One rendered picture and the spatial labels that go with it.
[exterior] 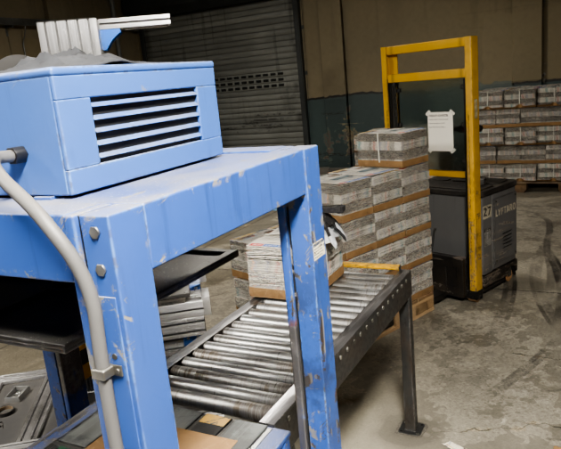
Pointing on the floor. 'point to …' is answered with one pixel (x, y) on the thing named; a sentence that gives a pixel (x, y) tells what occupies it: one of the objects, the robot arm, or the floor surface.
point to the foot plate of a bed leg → (411, 430)
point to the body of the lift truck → (448, 200)
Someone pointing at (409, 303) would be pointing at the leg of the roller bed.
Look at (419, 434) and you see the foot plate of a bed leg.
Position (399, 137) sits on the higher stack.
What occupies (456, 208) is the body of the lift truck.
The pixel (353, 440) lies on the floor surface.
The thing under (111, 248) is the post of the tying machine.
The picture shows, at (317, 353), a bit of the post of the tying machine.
